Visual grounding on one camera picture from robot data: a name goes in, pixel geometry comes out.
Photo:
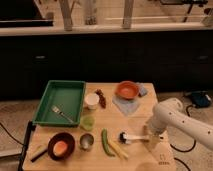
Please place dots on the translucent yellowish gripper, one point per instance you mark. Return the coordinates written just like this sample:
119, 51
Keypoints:
152, 140

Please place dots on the white handled dish brush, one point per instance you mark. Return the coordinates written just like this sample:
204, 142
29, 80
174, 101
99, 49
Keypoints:
128, 138

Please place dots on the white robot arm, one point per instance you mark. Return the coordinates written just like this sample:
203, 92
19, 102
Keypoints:
169, 113

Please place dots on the small metal cup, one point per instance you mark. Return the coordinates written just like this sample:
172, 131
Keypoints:
86, 141

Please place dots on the green plastic cup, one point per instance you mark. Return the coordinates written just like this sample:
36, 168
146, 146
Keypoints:
87, 122

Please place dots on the yellow corn piece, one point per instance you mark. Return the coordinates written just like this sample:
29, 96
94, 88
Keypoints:
121, 153

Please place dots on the blue cloth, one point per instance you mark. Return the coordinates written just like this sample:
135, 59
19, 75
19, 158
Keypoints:
127, 107

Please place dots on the orange bowl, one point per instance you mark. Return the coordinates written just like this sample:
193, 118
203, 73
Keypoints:
127, 90

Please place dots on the dark pan with egg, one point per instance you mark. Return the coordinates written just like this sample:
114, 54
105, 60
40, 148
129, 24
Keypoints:
60, 147

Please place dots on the green plastic tray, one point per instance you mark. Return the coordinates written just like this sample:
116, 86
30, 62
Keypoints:
68, 96

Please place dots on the metal fork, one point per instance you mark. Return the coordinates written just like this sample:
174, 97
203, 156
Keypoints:
55, 109

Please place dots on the black camera stand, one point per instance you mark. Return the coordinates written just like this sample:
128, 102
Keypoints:
30, 128

